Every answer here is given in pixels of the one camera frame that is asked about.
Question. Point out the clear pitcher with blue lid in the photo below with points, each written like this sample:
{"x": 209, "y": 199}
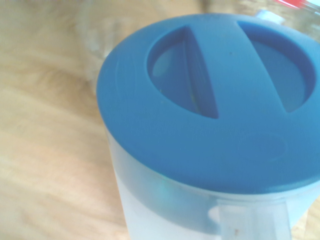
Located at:
{"x": 200, "y": 140}

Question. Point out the jar with red checkered lid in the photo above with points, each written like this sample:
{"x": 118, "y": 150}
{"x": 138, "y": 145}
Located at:
{"x": 297, "y": 12}

